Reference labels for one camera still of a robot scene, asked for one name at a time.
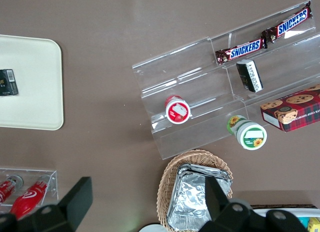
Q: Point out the stack of foil trays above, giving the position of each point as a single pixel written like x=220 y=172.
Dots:
x=190 y=199

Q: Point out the yellow snack pack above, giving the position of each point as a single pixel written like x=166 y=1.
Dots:
x=315 y=224

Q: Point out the small black box gold print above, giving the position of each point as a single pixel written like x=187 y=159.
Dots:
x=8 y=83

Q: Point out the teal snack pack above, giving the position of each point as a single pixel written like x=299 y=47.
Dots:
x=303 y=221

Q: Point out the dark placemat under snack tray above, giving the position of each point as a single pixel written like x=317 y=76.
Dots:
x=282 y=206

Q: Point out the clear acrylic bottle rack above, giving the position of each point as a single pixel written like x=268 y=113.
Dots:
x=53 y=189

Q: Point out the green sunflower lid cup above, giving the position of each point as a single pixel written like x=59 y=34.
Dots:
x=250 y=136

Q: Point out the Snickers chocolate bar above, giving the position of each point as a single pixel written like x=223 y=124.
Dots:
x=290 y=22
x=242 y=51

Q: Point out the white rectangular snack tray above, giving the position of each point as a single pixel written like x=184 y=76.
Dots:
x=287 y=211

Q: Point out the red strawberry lid cup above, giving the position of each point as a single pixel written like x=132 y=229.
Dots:
x=178 y=111

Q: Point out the cream rectangular tray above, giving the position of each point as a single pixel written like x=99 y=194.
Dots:
x=32 y=91

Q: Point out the red tartan cookie box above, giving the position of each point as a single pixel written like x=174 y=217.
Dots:
x=297 y=109

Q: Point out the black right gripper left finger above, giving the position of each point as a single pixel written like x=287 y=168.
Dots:
x=75 y=199

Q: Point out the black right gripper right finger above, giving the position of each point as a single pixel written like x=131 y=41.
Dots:
x=217 y=202

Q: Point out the small black white box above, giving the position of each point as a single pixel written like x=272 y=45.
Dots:
x=250 y=75

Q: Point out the light oval wicker basket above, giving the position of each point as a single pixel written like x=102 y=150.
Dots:
x=165 y=189

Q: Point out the red cola bottle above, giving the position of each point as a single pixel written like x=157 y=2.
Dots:
x=7 y=188
x=28 y=197

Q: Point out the clear acrylic stepped shelf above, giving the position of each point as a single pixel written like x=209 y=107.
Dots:
x=175 y=64

